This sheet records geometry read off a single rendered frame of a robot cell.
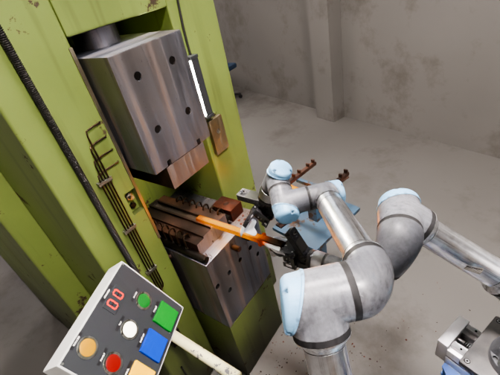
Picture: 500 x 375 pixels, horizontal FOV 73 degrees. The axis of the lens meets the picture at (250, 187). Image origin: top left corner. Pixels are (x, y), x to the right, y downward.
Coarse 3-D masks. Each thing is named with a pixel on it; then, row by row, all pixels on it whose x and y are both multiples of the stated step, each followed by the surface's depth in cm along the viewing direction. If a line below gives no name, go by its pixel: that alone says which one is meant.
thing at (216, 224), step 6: (198, 216) 152; (204, 222) 149; (210, 222) 147; (216, 222) 146; (222, 222) 145; (222, 228) 143; (228, 228) 141; (234, 228) 140; (240, 228) 139; (234, 234) 140; (246, 234) 135; (258, 234) 134; (264, 234) 132; (252, 240) 135; (258, 240) 131; (264, 240) 130; (270, 240) 129; (276, 240) 128; (282, 240) 128; (282, 246) 127
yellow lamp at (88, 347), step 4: (84, 340) 89; (88, 340) 89; (92, 340) 90; (80, 344) 88; (84, 344) 88; (88, 344) 89; (92, 344) 90; (80, 348) 87; (84, 348) 88; (88, 348) 88; (92, 348) 89; (80, 352) 87; (84, 352) 87; (88, 352) 88; (92, 352) 89
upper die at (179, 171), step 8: (200, 144) 131; (192, 152) 128; (200, 152) 132; (176, 160) 123; (184, 160) 125; (192, 160) 129; (200, 160) 133; (168, 168) 120; (176, 168) 123; (184, 168) 126; (192, 168) 130; (200, 168) 133; (136, 176) 137; (144, 176) 133; (152, 176) 129; (160, 176) 125; (168, 176) 122; (176, 176) 124; (184, 176) 127; (160, 184) 129; (168, 184) 125; (176, 184) 125
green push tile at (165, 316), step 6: (162, 306) 111; (168, 306) 113; (156, 312) 109; (162, 312) 110; (168, 312) 112; (174, 312) 113; (156, 318) 107; (162, 318) 109; (168, 318) 111; (174, 318) 112; (162, 324) 108; (168, 324) 110; (168, 330) 109
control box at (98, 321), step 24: (120, 264) 107; (120, 288) 103; (144, 288) 110; (96, 312) 95; (120, 312) 100; (144, 312) 106; (72, 336) 89; (96, 336) 92; (120, 336) 97; (144, 336) 102; (168, 336) 108; (72, 360) 85; (96, 360) 89; (144, 360) 99
